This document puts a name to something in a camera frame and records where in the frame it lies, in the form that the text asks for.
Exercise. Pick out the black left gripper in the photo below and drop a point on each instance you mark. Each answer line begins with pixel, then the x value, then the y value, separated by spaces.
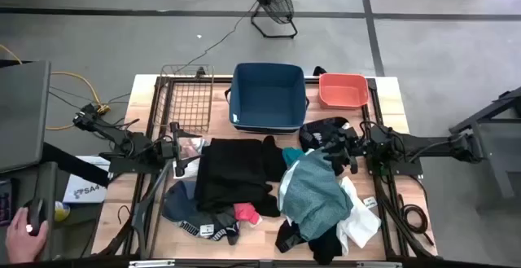
pixel 167 148

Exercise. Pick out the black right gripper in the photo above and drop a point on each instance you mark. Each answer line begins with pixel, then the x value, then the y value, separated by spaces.
pixel 355 143

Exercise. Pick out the black Puma briefs striped waistband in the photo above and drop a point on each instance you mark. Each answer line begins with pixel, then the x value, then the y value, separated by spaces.
pixel 311 135

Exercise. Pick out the teal sock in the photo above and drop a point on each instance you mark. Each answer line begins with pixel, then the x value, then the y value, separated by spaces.
pixel 291 155

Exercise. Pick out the teal dotted garment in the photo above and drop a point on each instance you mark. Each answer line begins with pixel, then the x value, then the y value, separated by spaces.
pixel 313 194

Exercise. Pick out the large black garment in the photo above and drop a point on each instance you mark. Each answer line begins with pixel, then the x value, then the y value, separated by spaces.
pixel 232 170

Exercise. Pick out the navy blue garment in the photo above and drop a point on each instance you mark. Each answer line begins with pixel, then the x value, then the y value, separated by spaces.
pixel 179 203

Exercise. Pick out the white paper tag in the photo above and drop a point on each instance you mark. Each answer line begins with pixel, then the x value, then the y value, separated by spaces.
pixel 370 203
pixel 207 230

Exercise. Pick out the pink knitted sock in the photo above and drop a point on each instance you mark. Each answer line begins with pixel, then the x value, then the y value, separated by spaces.
pixel 245 212

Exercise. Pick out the black Puma briefs grey waistband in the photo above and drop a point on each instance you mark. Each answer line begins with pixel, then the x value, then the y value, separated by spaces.
pixel 325 247

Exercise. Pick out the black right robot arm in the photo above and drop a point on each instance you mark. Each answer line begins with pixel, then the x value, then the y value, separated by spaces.
pixel 427 143

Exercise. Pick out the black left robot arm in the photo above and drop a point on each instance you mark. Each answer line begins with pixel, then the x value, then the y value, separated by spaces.
pixel 130 143

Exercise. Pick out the orange plastic tub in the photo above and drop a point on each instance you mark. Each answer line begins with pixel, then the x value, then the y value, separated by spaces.
pixel 344 90

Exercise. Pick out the black clamp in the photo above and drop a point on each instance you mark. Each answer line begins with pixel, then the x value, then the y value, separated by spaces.
pixel 200 71
pixel 319 71

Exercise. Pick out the blue fabric storage bin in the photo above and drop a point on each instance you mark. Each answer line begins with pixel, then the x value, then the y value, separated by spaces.
pixel 266 101

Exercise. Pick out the white handwritten socks card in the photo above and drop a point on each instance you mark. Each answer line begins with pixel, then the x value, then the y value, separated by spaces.
pixel 257 220

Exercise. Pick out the white cardboard box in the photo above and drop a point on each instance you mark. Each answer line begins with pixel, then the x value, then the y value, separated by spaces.
pixel 83 190

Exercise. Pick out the black diagonal desk strut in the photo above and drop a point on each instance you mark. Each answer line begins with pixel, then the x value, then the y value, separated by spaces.
pixel 73 164

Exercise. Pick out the yellow white ball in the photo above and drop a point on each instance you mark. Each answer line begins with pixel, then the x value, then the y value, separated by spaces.
pixel 62 212

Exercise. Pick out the grey metal side table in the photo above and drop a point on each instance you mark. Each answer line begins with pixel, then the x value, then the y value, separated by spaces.
pixel 496 154

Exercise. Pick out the black computer mouse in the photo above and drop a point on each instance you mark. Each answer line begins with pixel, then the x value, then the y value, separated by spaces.
pixel 36 215

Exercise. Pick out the grey monitor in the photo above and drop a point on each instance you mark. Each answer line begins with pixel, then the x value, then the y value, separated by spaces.
pixel 22 113

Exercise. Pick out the dark grey desk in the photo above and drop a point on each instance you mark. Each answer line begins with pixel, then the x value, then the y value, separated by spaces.
pixel 20 174

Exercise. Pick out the person's hand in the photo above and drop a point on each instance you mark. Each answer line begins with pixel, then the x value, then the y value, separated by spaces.
pixel 24 243

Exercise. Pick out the black keyboard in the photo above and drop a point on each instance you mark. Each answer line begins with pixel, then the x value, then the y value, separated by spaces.
pixel 6 203

